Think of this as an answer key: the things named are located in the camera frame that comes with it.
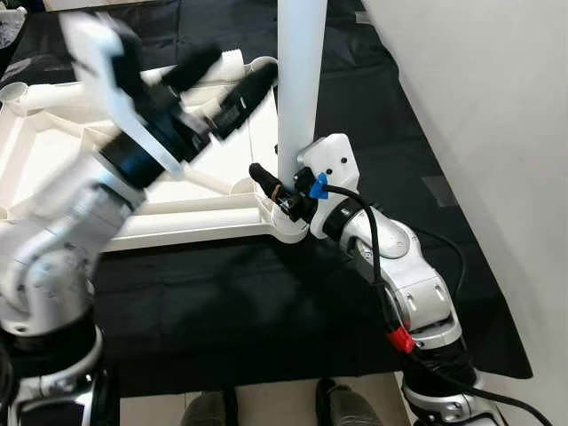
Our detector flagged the grey left robot foot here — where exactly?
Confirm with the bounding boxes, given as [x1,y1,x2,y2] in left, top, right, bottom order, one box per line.
[180,388,239,426]

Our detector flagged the grey robot foot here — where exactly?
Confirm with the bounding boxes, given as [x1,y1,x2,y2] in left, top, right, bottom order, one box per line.
[180,388,239,426]
[315,377,396,426]

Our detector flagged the white plastic table top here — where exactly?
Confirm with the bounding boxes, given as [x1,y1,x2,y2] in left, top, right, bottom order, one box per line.
[0,51,312,254]

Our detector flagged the black tablecloth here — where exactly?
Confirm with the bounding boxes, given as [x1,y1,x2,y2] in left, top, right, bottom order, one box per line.
[0,0,533,398]

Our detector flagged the grey right robot foot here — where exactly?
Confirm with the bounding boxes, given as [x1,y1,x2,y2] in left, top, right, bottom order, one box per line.
[315,377,396,426]

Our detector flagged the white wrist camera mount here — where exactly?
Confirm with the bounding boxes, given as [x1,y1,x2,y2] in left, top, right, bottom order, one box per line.
[297,133,360,233]
[60,12,185,177]

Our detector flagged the clear tape strip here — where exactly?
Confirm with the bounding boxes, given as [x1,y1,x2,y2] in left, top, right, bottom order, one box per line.
[422,176,460,209]

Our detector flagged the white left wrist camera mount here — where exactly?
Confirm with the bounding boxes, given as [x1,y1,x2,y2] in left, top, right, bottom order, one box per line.
[60,12,185,177]

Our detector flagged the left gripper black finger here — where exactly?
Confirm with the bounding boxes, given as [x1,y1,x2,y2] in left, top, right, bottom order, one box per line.
[211,62,279,140]
[160,43,223,94]

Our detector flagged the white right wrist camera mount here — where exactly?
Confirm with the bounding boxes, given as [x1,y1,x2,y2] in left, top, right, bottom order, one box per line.
[297,133,360,233]

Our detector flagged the blue cable plug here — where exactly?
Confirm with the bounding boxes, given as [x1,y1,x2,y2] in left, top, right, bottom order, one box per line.
[308,174,329,200]

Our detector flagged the red cable clip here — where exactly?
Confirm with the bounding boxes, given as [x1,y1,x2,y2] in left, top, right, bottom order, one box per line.
[389,327,416,354]

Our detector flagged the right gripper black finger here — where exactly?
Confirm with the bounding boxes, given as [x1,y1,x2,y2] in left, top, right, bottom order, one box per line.
[249,162,289,209]

